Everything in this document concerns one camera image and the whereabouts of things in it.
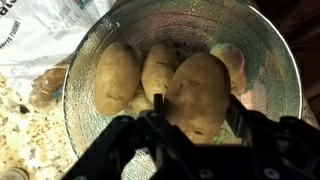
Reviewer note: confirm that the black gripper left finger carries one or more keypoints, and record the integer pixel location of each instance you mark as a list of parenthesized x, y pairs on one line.
[(143, 143)]

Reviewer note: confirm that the large brown potato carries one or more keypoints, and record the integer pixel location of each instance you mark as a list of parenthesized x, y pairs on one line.
[(198, 96)]

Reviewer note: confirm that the blue white plastic potato bag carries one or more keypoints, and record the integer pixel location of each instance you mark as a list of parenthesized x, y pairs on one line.
[(33, 33)]

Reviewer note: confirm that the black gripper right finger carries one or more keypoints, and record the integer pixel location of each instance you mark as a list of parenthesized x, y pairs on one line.
[(283, 146)]

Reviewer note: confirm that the clear glass bowl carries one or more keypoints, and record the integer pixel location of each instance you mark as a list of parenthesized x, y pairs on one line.
[(266, 83)]

